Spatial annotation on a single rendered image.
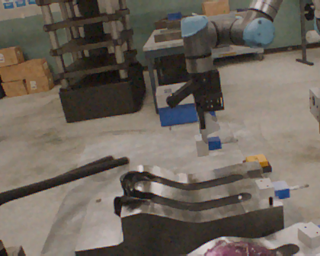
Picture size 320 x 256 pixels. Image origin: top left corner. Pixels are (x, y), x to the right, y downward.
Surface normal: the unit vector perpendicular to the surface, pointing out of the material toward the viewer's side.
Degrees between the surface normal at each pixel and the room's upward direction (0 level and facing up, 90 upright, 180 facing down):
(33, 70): 87
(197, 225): 90
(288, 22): 90
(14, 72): 87
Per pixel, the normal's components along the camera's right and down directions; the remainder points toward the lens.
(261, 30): 0.50, 0.30
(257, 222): 0.11, 0.40
